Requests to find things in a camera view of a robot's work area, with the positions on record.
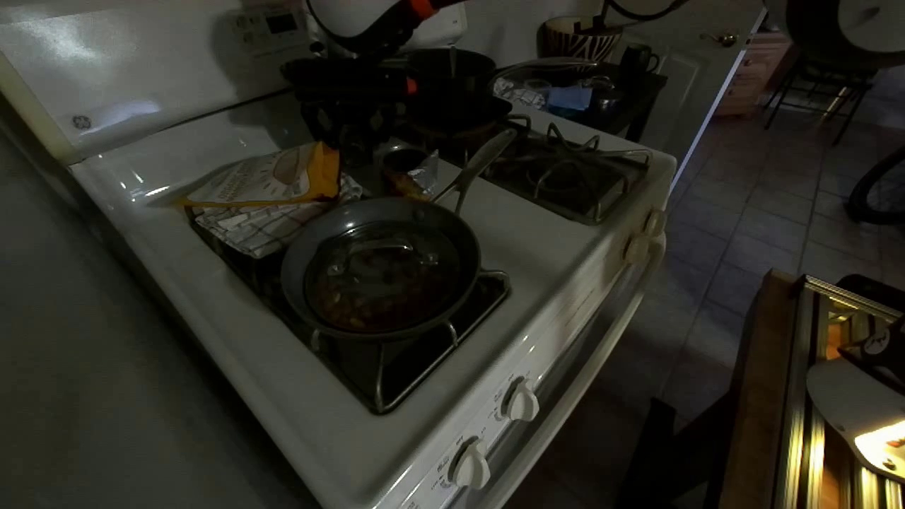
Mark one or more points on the striped bowl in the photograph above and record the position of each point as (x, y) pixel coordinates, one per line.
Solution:
(580, 41)

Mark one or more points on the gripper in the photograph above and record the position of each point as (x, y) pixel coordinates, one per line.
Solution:
(346, 92)

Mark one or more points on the door knob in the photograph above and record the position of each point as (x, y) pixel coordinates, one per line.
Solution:
(721, 39)

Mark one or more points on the grey frying pan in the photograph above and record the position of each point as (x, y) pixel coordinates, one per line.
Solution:
(318, 247)

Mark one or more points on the checked dish towel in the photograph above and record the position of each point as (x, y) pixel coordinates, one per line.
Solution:
(247, 226)

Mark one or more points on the glass pan lid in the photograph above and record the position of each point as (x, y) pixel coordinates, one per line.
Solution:
(385, 279)

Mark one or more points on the jar with dark lid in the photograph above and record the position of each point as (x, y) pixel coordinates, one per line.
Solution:
(401, 166)

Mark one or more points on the bicycle wheel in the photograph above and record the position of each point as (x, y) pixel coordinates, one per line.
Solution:
(877, 191)

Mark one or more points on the white door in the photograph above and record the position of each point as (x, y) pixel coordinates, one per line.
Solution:
(707, 99)

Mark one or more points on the stove burner grate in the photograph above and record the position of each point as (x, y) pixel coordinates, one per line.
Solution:
(565, 177)
(424, 353)

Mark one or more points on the white gas stove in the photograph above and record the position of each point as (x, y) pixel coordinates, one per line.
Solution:
(551, 240)

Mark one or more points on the black chair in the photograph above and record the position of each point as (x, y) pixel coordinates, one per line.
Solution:
(820, 92)

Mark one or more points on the black mug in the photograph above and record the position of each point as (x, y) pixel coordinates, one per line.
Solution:
(636, 60)

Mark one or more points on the black pot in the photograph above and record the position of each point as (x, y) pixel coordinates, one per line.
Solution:
(459, 99)

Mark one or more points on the stove knob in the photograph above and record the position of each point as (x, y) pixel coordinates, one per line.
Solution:
(522, 401)
(636, 249)
(470, 464)
(654, 223)

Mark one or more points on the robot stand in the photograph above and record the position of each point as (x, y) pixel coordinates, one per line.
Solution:
(763, 424)

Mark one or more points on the wooden drawer cabinet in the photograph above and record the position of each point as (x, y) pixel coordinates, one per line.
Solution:
(753, 74)

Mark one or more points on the large glass lid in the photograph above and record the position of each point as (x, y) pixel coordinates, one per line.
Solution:
(544, 71)

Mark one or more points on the yellow and white food packet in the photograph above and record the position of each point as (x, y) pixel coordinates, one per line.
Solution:
(269, 177)

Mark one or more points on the crumpled foil wrapper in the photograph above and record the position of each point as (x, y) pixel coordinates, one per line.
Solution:
(428, 173)

